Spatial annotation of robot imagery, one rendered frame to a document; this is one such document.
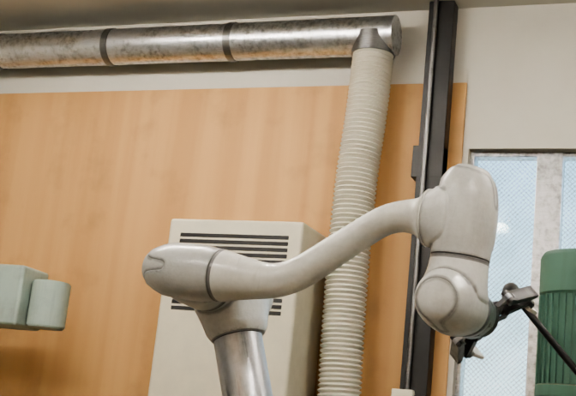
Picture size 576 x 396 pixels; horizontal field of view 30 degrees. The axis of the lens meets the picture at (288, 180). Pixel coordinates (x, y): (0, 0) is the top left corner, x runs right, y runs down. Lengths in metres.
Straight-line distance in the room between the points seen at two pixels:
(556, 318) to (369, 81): 1.84
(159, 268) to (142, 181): 2.28
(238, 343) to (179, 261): 0.22
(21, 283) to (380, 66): 1.52
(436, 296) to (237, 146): 2.54
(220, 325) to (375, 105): 1.88
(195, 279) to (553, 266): 0.76
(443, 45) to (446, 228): 2.23
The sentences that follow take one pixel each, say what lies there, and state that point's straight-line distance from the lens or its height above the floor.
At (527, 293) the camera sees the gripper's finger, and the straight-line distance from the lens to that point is 2.06.
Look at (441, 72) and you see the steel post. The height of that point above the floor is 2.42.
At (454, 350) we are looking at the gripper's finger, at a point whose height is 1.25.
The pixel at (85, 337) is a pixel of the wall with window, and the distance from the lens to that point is 4.35.
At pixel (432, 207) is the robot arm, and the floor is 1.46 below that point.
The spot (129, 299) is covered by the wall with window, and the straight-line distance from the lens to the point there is 4.28.
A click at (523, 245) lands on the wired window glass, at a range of 3.90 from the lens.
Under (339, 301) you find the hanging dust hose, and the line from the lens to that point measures 3.74.
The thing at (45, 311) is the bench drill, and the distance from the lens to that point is 3.98.
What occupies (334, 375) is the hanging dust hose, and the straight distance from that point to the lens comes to 3.71.
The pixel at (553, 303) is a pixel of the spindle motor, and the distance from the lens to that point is 2.32.
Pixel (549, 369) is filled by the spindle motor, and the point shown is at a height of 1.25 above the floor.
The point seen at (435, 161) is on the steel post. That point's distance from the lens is 3.87.
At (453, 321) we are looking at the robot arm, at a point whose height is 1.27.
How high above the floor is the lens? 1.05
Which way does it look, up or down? 14 degrees up
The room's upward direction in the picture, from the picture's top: 6 degrees clockwise
